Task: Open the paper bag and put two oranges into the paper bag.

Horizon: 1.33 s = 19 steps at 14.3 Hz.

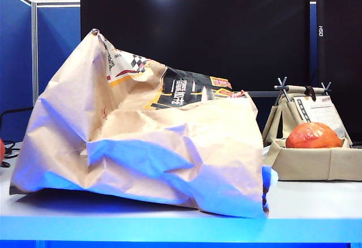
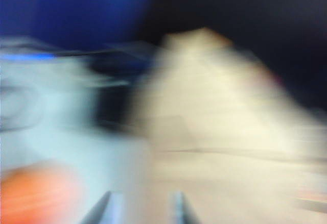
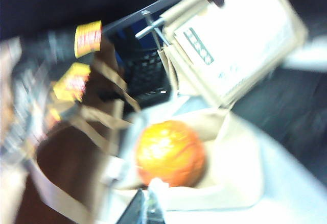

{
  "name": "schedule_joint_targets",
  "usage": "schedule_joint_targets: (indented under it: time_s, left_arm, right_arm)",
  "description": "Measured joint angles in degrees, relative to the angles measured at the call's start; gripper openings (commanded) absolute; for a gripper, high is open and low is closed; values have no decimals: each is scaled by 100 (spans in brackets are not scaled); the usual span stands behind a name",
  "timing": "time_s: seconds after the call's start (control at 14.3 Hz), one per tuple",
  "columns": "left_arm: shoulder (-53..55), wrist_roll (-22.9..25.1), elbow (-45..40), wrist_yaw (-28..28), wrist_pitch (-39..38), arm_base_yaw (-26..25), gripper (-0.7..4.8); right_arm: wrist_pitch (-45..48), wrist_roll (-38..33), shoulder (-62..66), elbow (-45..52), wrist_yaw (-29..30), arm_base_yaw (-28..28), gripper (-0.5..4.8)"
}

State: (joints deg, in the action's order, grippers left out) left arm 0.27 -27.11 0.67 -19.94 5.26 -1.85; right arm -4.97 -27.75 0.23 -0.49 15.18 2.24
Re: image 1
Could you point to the brown printed paper bag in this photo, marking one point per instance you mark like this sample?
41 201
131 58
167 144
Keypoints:
169 146

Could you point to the orange fruit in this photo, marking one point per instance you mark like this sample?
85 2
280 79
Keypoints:
314 136

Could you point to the red object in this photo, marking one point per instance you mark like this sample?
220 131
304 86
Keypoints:
1 149

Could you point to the large black monitor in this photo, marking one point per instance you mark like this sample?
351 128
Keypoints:
226 33

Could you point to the beige fabric tent-shaped holder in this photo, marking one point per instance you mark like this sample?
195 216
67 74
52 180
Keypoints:
305 166

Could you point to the white printed paper card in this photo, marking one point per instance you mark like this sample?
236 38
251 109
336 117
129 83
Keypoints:
322 112

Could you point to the black monitor with HSO logo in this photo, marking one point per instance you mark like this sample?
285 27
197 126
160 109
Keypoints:
339 61

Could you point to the grey partition post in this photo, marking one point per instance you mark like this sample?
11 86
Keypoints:
34 47

